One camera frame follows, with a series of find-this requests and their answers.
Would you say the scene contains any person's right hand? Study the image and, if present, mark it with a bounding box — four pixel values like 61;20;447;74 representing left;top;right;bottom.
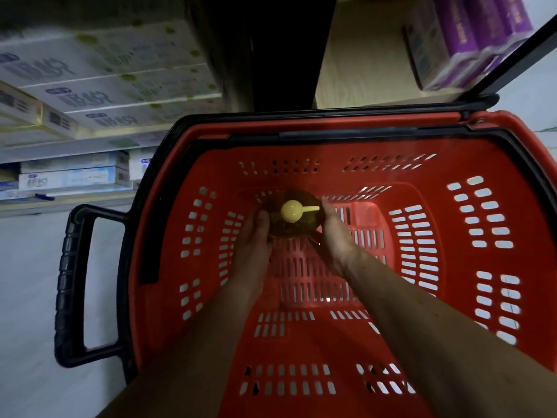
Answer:
310;199;363;278

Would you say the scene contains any person's left hand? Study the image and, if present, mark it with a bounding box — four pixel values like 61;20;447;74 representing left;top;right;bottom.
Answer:
227;208;275;302

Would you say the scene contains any yellow dish soap pump bottle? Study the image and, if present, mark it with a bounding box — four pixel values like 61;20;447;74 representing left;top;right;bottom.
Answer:
261;188;326;239

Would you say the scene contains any red shopping basket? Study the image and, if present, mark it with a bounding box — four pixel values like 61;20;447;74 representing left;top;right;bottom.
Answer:
54;94;557;418

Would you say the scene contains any person's right forearm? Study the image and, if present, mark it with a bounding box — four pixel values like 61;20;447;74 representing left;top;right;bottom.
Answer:
341;250;557;418

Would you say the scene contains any person's left forearm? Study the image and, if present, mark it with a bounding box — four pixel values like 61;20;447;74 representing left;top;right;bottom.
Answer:
95;282;262;418

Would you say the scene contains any small white box blue mark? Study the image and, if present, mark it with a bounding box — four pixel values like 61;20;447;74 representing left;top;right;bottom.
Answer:
128;146;157;181

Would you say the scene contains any white flat carton box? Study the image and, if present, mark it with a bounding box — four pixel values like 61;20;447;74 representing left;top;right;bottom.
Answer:
0;19;205;88
21;64;220;114
65;98;225;135

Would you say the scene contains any pale blue white box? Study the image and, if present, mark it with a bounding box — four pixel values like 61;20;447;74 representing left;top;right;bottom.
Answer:
18;165;133;191
19;151;131;175

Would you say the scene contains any purple white carton pack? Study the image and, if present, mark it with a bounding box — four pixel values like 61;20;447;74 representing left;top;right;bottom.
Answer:
487;0;535;62
452;0;508;77
402;0;479;92

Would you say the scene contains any yellow white carton box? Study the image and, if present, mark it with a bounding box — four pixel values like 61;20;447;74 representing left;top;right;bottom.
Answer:
0;80;81;149

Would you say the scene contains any wooden shelf rack black frame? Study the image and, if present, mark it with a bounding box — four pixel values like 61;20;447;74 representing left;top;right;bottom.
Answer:
0;0;557;218

